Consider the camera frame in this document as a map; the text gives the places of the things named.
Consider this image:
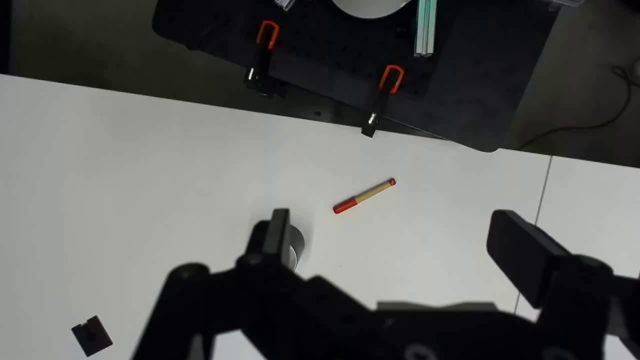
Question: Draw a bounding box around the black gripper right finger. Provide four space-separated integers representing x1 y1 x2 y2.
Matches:
486 207 640 360

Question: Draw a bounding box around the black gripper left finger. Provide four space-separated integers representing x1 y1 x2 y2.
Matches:
132 207 369 360

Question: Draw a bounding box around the dark patterned mug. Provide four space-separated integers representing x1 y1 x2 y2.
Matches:
291 222 311 269

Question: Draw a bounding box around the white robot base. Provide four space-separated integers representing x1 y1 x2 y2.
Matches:
330 0 416 22

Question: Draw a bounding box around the red and tan marker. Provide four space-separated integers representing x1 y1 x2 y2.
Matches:
332 175 398 216

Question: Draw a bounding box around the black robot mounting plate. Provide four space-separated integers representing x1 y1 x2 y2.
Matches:
151 0 560 152

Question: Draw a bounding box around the orange and black clamp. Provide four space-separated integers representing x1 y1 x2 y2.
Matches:
360 61 409 140
245 17 283 95

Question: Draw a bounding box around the black square desk port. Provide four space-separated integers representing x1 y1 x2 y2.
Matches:
70 314 116 358

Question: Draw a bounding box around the grey aluminium rail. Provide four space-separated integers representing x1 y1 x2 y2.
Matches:
412 0 443 59

